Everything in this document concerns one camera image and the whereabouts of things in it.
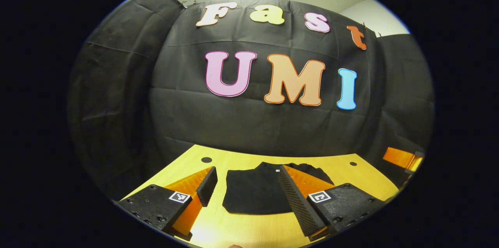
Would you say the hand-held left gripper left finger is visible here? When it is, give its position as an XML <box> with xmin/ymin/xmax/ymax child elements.
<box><xmin>113</xmin><ymin>166</ymin><xmax>219</xmax><ymax>241</ymax></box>

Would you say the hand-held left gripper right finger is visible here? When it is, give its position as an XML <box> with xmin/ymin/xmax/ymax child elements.
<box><xmin>279</xmin><ymin>165</ymin><xmax>384</xmax><ymax>241</ymax></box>

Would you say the black button shirt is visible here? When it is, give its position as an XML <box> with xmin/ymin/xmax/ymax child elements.
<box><xmin>222</xmin><ymin>161</ymin><xmax>335</xmax><ymax>215</ymax></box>

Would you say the black backdrop cloth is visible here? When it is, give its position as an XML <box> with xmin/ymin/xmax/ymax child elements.
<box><xmin>66</xmin><ymin>0</ymin><xmax>435</xmax><ymax>202</ymax></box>

